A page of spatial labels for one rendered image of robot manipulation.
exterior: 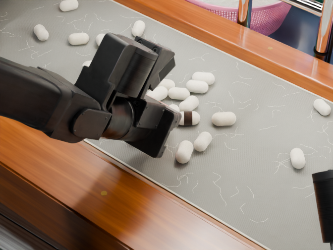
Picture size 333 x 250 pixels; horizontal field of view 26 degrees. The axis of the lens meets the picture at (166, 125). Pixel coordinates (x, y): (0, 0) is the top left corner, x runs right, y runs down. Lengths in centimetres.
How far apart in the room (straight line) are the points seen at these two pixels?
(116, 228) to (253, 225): 18
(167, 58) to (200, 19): 33
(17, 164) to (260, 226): 34
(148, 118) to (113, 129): 6
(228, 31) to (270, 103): 17
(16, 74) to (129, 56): 17
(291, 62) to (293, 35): 22
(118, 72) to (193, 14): 43
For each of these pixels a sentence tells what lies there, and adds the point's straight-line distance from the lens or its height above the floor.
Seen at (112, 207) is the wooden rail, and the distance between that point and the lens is 93.
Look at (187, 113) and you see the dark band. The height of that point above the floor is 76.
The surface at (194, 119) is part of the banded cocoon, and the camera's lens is 106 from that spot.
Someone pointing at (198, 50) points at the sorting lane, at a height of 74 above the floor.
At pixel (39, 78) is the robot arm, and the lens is 76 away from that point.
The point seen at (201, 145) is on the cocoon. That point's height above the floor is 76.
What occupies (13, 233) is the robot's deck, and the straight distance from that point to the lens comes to 105.
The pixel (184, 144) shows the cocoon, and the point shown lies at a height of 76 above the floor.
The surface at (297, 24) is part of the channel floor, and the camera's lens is 141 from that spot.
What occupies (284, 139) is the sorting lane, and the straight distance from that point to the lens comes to 106.
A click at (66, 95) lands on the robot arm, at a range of 78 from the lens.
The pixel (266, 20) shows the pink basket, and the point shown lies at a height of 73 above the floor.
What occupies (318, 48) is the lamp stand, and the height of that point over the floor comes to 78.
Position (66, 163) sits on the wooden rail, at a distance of 99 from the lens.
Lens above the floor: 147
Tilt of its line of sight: 43 degrees down
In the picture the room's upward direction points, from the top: straight up
